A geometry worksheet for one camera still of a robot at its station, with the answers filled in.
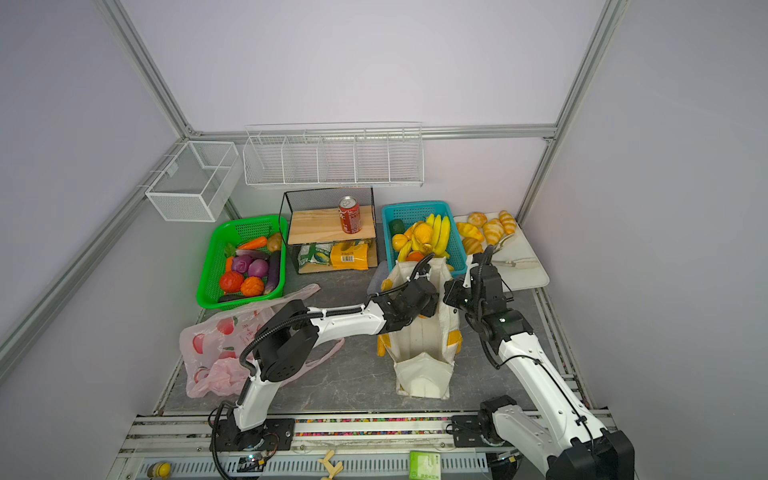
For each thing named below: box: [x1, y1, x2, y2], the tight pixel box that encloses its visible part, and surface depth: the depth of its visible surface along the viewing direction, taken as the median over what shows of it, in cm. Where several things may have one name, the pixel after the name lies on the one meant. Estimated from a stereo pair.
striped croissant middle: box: [483, 218, 505, 246], surface depth 117 cm
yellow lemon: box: [392, 233, 408, 252], surface depth 110 cm
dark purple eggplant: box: [263, 250, 280, 295], surface depth 101 cm
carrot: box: [238, 236, 268, 250], surface depth 114 cm
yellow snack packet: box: [330, 242, 369, 270], surface depth 104 cm
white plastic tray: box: [453, 210, 550, 290], surface depth 115 cm
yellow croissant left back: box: [457, 222, 485, 242], surface depth 117 cm
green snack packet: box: [297, 242, 332, 270], surface depth 107 cm
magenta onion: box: [248, 258, 269, 278], surface depth 102 cm
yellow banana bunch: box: [398, 213, 451, 263], surface depth 109 cm
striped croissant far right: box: [499, 210, 517, 234], surface depth 119 cm
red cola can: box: [338, 195, 362, 235], surface depth 91 cm
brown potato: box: [268, 232, 282, 253], surface depth 111 cm
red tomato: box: [220, 271, 244, 293], surface depth 98 cm
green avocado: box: [389, 219, 405, 237], surface depth 115 cm
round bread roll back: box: [468, 212, 488, 227], surface depth 121 cm
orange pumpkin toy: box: [240, 276, 265, 297], surface depth 98 cm
